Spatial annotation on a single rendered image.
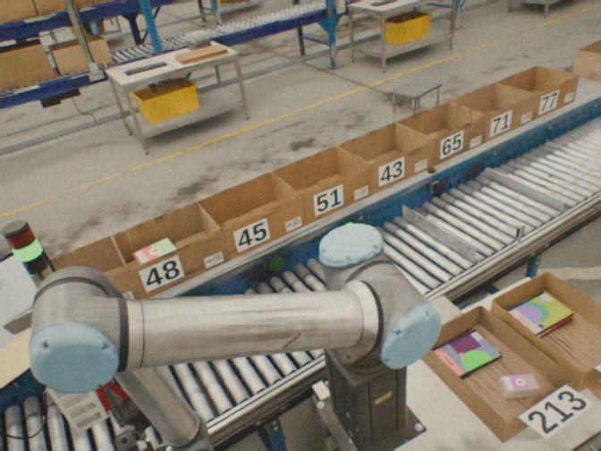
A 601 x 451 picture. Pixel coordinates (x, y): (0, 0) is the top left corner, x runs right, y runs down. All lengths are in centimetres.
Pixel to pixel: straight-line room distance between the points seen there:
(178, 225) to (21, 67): 399
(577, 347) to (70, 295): 161
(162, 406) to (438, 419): 89
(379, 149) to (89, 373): 217
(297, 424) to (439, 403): 103
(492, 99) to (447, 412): 211
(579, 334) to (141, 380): 148
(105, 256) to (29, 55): 398
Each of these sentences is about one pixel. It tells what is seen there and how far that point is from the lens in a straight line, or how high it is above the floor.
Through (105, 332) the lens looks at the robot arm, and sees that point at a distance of 77.
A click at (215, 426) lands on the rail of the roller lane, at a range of 173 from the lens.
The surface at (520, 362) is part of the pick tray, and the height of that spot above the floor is 76.
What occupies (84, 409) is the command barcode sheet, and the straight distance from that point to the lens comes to 144.
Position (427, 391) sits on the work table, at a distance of 172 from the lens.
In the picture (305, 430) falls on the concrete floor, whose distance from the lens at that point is 253.
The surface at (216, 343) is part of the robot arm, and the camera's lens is 82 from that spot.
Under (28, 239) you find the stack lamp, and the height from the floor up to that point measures 163.
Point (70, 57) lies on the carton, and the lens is 600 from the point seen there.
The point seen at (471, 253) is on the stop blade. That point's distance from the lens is 220.
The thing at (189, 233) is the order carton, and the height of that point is 91.
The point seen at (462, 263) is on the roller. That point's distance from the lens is 219.
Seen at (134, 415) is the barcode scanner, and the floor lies 107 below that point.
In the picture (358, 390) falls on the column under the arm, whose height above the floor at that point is 106.
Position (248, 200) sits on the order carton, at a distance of 233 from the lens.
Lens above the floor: 215
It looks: 35 degrees down
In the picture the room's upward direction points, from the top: 8 degrees counter-clockwise
